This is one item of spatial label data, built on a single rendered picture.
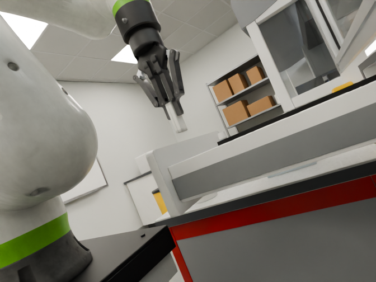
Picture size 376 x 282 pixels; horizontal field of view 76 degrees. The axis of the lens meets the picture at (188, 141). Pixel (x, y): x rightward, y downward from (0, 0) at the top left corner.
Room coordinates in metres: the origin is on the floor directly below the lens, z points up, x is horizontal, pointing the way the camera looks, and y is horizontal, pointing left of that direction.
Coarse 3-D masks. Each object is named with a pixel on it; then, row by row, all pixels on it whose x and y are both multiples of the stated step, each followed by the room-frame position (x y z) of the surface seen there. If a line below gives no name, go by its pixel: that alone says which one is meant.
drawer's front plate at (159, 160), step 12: (216, 132) 0.61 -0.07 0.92; (180, 144) 0.45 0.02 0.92; (192, 144) 0.48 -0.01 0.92; (204, 144) 0.53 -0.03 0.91; (216, 144) 0.58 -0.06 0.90; (156, 156) 0.37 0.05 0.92; (168, 156) 0.40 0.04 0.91; (180, 156) 0.43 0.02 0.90; (192, 156) 0.47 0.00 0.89; (156, 168) 0.37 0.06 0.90; (156, 180) 0.38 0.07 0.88; (168, 180) 0.38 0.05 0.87; (168, 192) 0.37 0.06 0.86; (168, 204) 0.38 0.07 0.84; (180, 204) 0.38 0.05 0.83; (192, 204) 0.41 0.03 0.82
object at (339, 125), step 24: (360, 96) 0.26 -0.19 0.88; (288, 120) 0.29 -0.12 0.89; (312, 120) 0.28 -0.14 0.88; (336, 120) 0.27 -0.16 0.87; (360, 120) 0.26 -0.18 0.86; (240, 144) 0.33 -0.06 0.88; (264, 144) 0.31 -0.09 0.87; (288, 144) 0.30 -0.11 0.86; (312, 144) 0.29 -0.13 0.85; (336, 144) 0.28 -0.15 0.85; (360, 144) 0.27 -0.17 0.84; (168, 168) 0.39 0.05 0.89; (192, 168) 0.37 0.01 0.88; (216, 168) 0.35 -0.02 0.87; (240, 168) 0.33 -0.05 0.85; (264, 168) 0.32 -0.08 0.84; (288, 168) 0.31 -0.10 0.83; (192, 192) 0.37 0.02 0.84
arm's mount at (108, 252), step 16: (96, 240) 0.53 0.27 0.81; (112, 240) 0.48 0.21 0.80; (128, 240) 0.43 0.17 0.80; (144, 240) 0.40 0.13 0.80; (160, 240) 0.41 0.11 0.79; (96, 256) 0.42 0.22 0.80; (112, 256) 0.38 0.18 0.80; (128, 256) 0.36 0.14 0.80; (144, 256) 0.37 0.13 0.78; (160, 256) 0.40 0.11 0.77; (96, 272) 0.35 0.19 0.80; (112, 272) 0.33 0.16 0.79; (128, 272) 0.35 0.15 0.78; (144, 272) 0.37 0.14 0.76
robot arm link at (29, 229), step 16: (0, 208) 0.30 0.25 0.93; (32, 208) 0.34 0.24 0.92; (48, 208) 0.37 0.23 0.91; (64, 208) 0.41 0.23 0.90; (0, 224) 0.32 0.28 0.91; (16, 224) 0.33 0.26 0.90; (32, 224) 0.34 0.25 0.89; (48, 224) 0.36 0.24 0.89; (64, 224) 0.39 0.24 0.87; (0, 240) 0.32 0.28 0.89; (16, 240) 0.33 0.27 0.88; (32, 240) 0.34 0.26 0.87; (48, 240) 0.36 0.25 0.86; (0, 256) 0.33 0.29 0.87; (16, 256) 0.33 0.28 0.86
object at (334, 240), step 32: (320, 160) 0.61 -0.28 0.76; (352, 160) 0.50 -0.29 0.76; (224, 192) 0.70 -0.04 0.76; (256, 192) 0.57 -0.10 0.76; (288, 192) 0.53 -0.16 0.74; (320, 192) 0.51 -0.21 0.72; (352, 192) 0.49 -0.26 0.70; (160, 224) 0.71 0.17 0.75; (192, 224) 0.67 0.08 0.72; (224, 224) 0.63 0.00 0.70; (256, 224) 0.59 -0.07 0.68; (288, 224) 0.56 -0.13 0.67; (320, 224) 0.53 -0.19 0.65; (352, 224) 0.50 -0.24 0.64; (192, 256) 0.70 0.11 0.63; (224, 256) 0.65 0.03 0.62; (256, 256) 0.61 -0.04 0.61; (288, 256) 0.57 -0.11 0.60; (320, 256) 0.54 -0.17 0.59; (352, 256) 0.51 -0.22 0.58
